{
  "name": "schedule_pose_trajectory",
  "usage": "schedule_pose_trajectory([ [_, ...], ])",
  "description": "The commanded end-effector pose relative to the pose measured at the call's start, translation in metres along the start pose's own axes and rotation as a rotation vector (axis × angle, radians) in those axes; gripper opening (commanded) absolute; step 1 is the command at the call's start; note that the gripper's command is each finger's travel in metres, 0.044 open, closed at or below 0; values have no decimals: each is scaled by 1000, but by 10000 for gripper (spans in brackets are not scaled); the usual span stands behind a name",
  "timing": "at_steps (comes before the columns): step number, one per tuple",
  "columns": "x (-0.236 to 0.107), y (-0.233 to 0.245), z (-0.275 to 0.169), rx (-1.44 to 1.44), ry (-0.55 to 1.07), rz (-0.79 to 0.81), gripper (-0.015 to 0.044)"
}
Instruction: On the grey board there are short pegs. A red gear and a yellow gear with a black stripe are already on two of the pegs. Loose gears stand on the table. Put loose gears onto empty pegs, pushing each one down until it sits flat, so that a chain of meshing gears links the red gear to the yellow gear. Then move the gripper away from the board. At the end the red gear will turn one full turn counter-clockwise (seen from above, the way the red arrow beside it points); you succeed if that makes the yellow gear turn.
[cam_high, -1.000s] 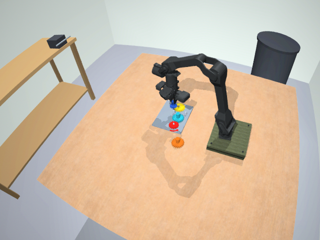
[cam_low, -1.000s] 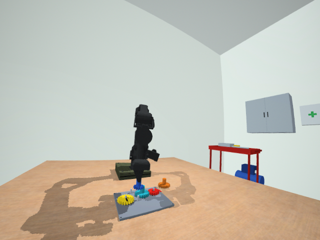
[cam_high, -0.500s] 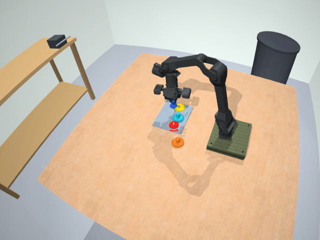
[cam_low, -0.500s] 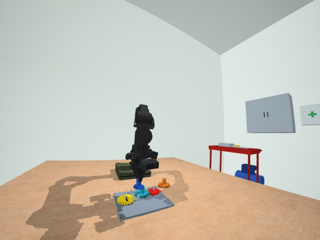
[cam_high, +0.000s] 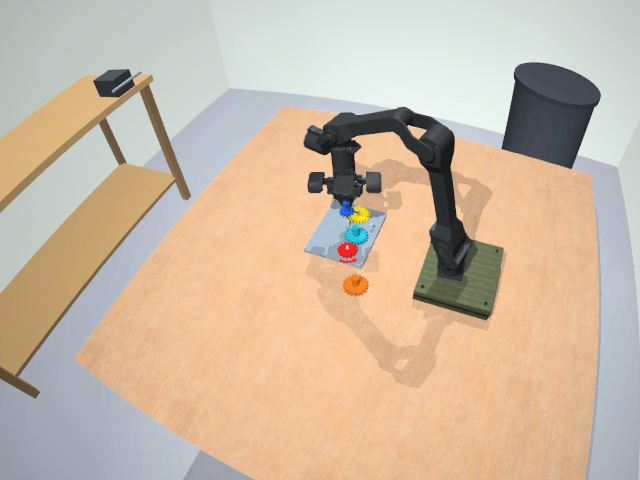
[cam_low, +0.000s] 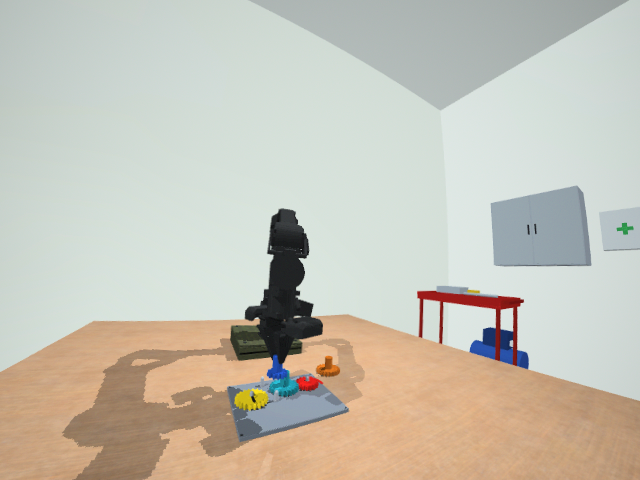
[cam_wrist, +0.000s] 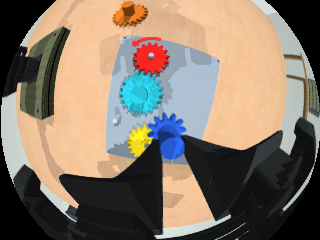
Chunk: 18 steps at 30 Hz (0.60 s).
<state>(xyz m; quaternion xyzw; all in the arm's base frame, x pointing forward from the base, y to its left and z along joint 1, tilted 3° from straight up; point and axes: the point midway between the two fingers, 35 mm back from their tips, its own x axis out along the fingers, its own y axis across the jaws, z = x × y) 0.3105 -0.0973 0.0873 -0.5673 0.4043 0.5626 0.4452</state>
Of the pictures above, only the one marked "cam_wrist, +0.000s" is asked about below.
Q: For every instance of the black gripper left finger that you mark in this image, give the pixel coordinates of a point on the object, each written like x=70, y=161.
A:
x=138, y=189

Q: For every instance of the red gear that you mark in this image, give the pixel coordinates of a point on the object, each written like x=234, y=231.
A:
x=151, y=65

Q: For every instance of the cyan gear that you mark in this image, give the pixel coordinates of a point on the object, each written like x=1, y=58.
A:
x=141, y=93

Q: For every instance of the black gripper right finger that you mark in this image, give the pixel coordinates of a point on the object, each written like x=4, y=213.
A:
x=222, y=173

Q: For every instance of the orange gear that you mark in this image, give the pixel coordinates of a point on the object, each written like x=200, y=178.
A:
x=129, y=14

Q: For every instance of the yellow gear with black stripe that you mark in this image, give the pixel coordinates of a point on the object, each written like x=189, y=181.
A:
x=139, y=139

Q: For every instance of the red curved arrow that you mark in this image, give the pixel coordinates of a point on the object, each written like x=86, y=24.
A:
x=145, y=39

